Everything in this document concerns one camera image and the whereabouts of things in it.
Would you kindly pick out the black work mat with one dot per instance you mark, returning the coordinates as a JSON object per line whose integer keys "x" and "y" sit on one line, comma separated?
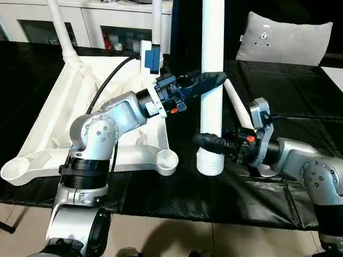
{"x": 294, "y": 107}

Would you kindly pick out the tall black cabinet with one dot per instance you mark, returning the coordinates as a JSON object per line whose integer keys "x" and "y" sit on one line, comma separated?
{"x": 187, "y": 26}

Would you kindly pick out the white flat board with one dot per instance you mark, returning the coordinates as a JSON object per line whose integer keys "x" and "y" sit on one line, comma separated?
{"x": 333, "y": 77}

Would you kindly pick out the red box in cabinet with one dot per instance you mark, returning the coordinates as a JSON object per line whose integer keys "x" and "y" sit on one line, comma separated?
{"x": 106, "y": 40}

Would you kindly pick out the small white cup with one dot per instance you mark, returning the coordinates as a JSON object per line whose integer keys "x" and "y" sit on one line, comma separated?
{"x": 118, "y": 46}

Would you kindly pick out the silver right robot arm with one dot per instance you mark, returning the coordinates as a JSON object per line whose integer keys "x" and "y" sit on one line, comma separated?
{"x": 308, "y": 166}

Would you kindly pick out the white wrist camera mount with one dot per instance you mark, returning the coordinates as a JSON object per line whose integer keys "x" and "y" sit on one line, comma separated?
{"x": 147, "y": 53}
{"x": 261, "y": 112}

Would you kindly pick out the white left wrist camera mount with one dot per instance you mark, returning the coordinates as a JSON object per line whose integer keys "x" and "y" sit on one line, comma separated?
{"x": 147, "y": 53}

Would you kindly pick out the white plastic table top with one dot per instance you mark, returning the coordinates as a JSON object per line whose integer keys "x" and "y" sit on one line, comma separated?
{"x": 53, "y": 120}

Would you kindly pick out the black metal bench leg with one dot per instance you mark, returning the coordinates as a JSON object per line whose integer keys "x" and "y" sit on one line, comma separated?
{"x": 6, "y": 227}

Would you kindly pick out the white plastic table leg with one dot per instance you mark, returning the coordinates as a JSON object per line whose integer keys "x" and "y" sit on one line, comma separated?
{"x": 213, "y": 40}
{"x": 63, "y": 32}
{"x": 238, "y": 104}
{"x": 156, "y": 21}

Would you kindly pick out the grey cushion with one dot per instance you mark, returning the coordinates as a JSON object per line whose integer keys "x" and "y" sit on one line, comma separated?
{"x": 286, "y": 40}

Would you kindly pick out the white cabinet with glass doors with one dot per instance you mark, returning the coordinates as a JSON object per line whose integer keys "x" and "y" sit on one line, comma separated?
{"x": 107, "y": 16}

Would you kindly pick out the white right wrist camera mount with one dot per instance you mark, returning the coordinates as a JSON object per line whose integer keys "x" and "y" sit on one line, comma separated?
{"x": 261, "y": 112}

